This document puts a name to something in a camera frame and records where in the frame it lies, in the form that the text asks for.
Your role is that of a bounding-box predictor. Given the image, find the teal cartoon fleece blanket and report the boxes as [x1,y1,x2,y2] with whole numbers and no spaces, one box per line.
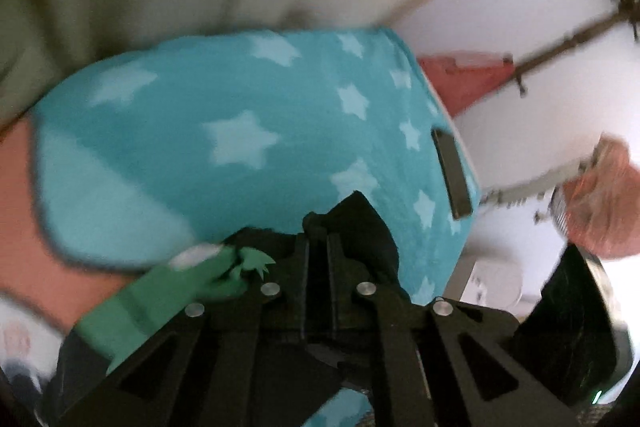
[1,29,471,426]

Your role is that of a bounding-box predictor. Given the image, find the person's bare hand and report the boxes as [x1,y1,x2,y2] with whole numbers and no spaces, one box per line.
[562,134,639,260]

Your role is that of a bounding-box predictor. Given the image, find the black rectangular phone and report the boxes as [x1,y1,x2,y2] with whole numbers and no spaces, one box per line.
[431,128,473,221]

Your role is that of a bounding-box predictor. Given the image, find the black striped child pants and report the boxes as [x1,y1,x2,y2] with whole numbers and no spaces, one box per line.
[40,193,409,426]

